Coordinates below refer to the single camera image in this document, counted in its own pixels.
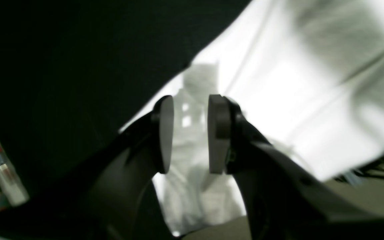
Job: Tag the white t-shirt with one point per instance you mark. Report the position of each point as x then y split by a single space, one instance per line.
308 74

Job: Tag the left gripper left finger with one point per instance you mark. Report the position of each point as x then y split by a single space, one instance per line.
100 199

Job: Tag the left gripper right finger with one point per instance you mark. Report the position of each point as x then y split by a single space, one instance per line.
282 200

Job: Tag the black table cloth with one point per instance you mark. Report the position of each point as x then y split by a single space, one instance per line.
72 73

